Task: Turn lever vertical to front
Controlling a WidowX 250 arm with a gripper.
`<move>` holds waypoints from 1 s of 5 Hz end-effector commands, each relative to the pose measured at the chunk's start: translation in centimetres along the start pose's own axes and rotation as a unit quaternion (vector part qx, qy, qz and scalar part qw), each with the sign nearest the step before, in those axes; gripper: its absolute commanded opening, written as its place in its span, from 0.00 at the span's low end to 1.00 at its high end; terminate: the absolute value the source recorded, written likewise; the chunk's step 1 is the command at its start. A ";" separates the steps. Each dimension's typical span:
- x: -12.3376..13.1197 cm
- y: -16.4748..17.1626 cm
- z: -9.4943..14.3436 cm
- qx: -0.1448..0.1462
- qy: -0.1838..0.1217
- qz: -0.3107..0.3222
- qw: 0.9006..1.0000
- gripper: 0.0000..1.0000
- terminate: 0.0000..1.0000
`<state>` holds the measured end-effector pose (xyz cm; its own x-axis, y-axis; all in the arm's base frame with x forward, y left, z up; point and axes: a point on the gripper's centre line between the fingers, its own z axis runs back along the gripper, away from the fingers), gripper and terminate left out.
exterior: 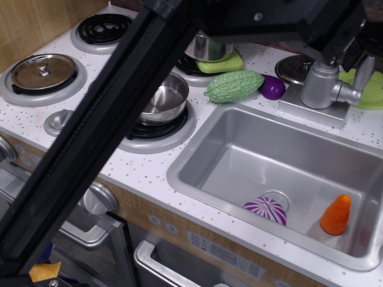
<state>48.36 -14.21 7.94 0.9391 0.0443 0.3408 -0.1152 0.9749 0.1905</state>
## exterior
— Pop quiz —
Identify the back right stove burner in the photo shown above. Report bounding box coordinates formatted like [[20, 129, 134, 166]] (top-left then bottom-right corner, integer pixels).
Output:
[[171, 50, 240, 88]]

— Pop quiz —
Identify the orange carrot toy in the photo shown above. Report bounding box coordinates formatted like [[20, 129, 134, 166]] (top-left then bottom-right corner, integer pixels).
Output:
[[320, 194, 352, 236]]

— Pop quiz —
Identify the silver oven dial knob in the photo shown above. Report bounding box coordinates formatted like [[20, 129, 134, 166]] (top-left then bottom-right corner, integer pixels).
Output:
[[80, 181, 118, 216]]

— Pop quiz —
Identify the back left stove burner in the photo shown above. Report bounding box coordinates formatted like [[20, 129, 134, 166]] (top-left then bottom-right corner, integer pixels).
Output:
[[70, 13, 133, 55]]

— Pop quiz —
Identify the purple white striped toy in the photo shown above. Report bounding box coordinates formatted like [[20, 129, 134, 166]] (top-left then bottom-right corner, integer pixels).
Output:
[[243, 197, 287, 226]]

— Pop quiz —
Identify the tall steel stock pot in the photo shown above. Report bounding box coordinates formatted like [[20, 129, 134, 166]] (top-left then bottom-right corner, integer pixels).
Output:
[[185, 33, 234, 62]]

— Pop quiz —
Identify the small steel saucepan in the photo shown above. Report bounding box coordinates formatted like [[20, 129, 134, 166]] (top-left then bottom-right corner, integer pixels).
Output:
[[138, 72, 189, 125]]

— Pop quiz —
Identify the purple eggplant toy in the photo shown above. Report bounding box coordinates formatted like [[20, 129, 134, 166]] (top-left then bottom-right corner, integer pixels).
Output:
[[259, 74, 286, 100]]

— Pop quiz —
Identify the silver faucet lever handle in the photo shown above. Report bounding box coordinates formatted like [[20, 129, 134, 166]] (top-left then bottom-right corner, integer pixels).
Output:
[[353, 54, 376, 93]]

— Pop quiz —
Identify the front right stove burner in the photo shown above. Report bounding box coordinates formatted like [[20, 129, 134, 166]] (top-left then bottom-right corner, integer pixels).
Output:
[[118, 100, 196, 154]]

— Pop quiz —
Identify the stove burner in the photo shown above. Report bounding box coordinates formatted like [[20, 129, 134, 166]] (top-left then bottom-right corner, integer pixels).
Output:
[[1, 54, 87, 107], [70, 13, 133, 55], [118, 100, 196, 154], [171, 50, 240, 88]]

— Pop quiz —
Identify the lime green plate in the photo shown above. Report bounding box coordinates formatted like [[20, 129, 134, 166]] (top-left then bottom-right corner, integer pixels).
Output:
[[339, 68, 383, 109]]

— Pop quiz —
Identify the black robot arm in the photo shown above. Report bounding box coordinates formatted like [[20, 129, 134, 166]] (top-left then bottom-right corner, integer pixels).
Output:
[[1, 1, 367, 280]]

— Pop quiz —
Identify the green bitter melon toy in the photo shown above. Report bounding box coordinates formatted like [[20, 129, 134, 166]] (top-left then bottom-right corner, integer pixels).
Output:
[[204, 71, 265, 103]]

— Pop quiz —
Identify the yellow tape piece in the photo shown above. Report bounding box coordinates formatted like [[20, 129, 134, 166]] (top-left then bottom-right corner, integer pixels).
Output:
[[29, 262, 61, 283]]

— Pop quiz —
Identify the silver dishwasher door handle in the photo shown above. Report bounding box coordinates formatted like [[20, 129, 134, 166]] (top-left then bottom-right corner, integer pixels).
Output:
[[133, 240, 228, 287]]

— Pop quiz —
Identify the grey stove knob front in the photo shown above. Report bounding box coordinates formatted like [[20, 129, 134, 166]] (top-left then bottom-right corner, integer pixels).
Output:
[[44, 109, 74, 137]]

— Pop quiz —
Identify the silver oven door handle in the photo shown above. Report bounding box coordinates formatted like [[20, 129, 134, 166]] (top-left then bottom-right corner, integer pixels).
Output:
[[1, 164, 126, 251]]

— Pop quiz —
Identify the steel lid on burner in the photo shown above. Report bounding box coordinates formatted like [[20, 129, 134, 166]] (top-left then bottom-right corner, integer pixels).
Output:
[[11, 54, 77, 91]]

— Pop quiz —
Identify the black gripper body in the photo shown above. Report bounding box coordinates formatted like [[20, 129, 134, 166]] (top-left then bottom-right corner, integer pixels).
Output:
[[342, 21, 382, 72]]

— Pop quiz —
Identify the front left stove burner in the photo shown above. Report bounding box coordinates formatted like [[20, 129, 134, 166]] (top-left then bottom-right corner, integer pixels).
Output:
[[1, 54, 87, 107]]

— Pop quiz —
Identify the steel lid near faucet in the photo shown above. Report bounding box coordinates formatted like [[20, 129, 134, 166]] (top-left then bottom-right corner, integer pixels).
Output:
[[275, 55, 315, 85]]

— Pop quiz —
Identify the grey toy sink basin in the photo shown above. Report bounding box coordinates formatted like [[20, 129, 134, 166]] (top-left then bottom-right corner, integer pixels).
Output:
[[167, 103, 382, 271]]

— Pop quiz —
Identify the silver toy faucet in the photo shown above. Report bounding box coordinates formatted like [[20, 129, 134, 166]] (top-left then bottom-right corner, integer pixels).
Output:
[[278, 62, 369, 129]]

